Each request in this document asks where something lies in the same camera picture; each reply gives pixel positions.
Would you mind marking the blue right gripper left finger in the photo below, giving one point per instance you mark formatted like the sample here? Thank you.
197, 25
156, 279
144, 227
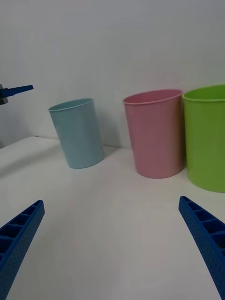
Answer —
21, 243

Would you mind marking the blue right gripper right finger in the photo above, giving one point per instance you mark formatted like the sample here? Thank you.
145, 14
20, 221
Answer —
208, 239

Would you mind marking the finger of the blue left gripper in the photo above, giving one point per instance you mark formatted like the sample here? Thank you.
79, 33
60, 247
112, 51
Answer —
16, 90

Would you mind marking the pale blue plastic bin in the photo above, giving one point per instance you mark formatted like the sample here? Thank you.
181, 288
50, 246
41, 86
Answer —
78, 138

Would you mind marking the green plastic bin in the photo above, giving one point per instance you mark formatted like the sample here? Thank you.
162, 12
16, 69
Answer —
206, 143

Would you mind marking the pink plastic bin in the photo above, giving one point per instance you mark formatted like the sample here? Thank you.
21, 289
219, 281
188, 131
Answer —
154, 138

